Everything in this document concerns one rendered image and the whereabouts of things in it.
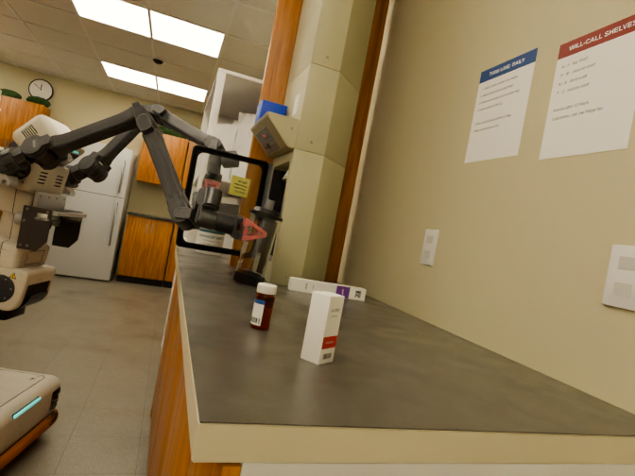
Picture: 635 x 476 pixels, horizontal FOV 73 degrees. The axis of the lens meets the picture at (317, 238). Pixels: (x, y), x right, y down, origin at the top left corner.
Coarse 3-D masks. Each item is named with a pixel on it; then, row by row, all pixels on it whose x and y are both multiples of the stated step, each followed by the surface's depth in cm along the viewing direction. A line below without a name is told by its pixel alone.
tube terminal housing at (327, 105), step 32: (288, 96) 172; (320, 96) 150; (352, 96) 165; (320, 128) 151; (288, 160) 153; (320, 160) 152; (288, 192) 149; (320, 192) 154; (288, 224) 149; (320, 224) 159; (288, 256) 150; (320, 256) 163
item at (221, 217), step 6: (216, 216) 130; (222, 216) 130; (228, 216) 131; (234, 216) 135; (216, 222) 129; (222, 222) 130; (228, 222) 130; (234, 222) 131; (240, 222) 129; (216, 228) 130; (222, 228) 130; (228, 228) 131; (234, 228) 129; (234, 234) 129
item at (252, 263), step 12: (252, 216) 133; (264, 216) 131; (276, 216) 132; (252, 228) 132; (264, 228) 132; (276, 228) 135; (252, 240) 132; (264, 240) 132; (240, 252) 135; (252, 252) 132; (264, 252) 133; (240, 264) 133; (252, 264) 132; (264, 264) 134
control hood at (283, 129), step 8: (272, 112) 145; (264, 120) 152; (272, 120) 145; (280, 120) 146; (288, 120) 147; (296, 120) 148; (256, 128) 166; (272, 128) 149; (280, 128) 146; (288, 128) 147; (296, 128) 148; (272, 136) 155; (280, 136) 147; (288, 136) 147; (296, 136) 148; (280, 144) 153; (288, 144) 148; (272, 152) 167; (280, 152) 161
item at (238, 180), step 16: (208, 160) 168; (224, 160) 170; (208, 176) 169; (224, 176) 171; (240, 176) 173; (256, 176) 175; (192, 192) 167; (224, 192) 171; (240, 192) 174; (256, 192) 176; (224, 208) 172; (240, 208) 174; (192, 240) 168; (208, 240) 170; (224, 240) 173
